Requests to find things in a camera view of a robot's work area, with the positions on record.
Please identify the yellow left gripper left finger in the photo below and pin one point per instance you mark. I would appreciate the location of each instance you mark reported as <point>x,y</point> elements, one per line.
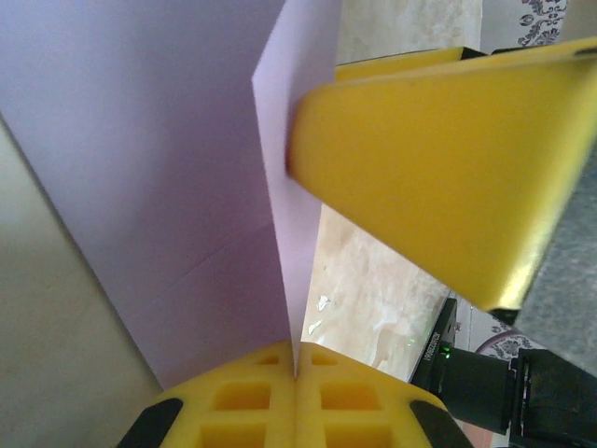
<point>252,396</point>

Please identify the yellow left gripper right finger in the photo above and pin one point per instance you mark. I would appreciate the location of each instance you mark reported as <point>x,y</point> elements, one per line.
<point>354,396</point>

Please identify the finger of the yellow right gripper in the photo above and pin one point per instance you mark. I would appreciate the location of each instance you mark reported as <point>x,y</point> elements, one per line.
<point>396,67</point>
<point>443,177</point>

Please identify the light purple paper sheet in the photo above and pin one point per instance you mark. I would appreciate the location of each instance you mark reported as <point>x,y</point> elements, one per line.
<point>140,140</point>

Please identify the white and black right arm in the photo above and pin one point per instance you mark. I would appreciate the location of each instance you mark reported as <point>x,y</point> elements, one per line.
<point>476,387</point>

